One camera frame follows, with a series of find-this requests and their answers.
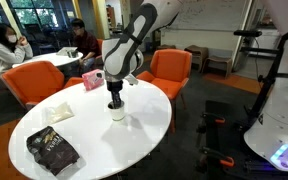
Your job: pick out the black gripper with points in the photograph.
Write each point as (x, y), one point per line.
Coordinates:
(114, 85)

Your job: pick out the black camera stand pole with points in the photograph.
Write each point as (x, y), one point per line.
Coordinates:
(270, 75)

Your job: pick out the black camera support bar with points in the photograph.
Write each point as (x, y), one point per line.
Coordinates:
(259, 50)

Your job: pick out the black stereo camera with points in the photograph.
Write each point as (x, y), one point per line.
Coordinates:
(247, 33)

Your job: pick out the black office chair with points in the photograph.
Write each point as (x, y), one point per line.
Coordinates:
(37, 33)

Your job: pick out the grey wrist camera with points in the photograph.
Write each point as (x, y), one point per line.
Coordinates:
(131, 80)

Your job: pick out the woman with face mask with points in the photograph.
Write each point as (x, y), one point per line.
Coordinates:
(4, 56)

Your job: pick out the brown wooden stool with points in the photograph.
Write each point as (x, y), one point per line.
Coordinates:
(219, 63)
(197, 53)

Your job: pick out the pink tissue box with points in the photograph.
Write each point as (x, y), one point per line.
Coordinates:
(92, 80)

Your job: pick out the white paper cup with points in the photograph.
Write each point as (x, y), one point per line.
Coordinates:
(117, 115)

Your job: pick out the orange armchair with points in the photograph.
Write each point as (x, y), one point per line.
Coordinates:
(99, 43)
(170, 66)
(34, 81)

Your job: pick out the round white meeting table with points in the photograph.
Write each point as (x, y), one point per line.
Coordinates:
(50, 59)

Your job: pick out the wooden bookshelf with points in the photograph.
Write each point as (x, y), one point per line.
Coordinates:
(110, 16)

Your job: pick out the clear plastic bag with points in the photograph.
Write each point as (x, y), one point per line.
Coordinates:
(59, 113)

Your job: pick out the wall whiteboard with writing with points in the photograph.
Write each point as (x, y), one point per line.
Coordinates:
(210, 15)

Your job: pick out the black robot cart top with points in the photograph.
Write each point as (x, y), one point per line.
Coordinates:
(237, 140)

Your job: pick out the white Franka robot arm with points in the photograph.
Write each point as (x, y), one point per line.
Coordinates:
(130, 43)

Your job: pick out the dark coffee bag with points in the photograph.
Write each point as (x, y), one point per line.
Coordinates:
(52, 150)

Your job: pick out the orange black clamp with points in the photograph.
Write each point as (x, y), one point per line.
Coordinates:
(225, 162)
(217, 119)

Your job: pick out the man in dark red shirt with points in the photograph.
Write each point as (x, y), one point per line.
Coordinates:
(87, 45)

